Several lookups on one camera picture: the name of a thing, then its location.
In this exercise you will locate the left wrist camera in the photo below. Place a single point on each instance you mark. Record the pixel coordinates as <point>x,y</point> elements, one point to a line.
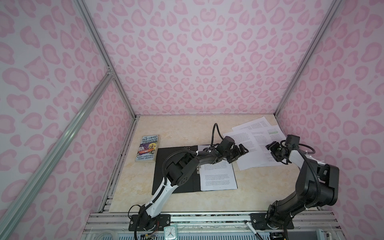
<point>225,146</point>

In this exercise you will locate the small white desk clock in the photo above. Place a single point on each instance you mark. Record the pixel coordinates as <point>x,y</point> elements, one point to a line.
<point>170,233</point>

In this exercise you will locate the white sheet green header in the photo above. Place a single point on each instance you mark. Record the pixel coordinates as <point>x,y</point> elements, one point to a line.
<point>264,137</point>

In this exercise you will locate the black file folder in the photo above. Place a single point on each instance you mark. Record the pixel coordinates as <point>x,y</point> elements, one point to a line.
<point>180,164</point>

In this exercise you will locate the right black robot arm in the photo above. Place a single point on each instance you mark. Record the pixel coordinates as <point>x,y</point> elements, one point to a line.
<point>317,185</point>

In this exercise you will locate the white printed sheet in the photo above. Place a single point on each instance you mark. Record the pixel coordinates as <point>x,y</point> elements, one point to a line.
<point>255,124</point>
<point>217,177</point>
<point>255,157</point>

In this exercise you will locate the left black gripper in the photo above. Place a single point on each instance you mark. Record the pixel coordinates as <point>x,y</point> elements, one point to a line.
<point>237,154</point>

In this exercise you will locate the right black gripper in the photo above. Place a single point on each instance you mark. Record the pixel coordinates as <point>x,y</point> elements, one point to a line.
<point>273,146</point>

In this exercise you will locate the colourful paperback book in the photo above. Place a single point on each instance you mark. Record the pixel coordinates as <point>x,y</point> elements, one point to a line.
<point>148,148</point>

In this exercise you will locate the white printed sheet back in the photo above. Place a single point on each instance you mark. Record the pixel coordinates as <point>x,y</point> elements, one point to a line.
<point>255,157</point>

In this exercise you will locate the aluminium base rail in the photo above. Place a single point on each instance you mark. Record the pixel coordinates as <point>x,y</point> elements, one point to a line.
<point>309,225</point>

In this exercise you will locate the aluminium diagonal frame bar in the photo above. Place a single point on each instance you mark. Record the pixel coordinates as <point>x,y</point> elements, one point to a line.
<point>21,204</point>

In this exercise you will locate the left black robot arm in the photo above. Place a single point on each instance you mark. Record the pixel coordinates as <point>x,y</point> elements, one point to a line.
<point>146,219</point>

